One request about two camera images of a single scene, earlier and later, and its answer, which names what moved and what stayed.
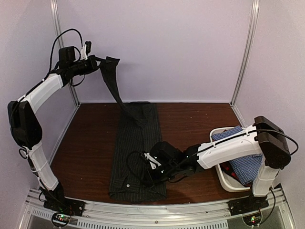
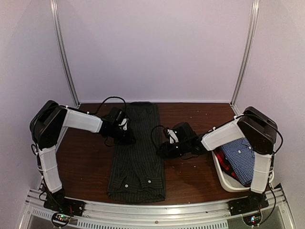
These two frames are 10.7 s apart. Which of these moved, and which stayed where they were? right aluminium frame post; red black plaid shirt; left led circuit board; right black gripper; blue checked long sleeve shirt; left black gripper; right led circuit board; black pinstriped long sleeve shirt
Moved: right black gripper; black pinstriped long sleeve shirt; left black gripper
Stayed: left led circuit board; right aluminium frame post; blue checked long sleeve shirt; red black plaid shirt; right led circuit board
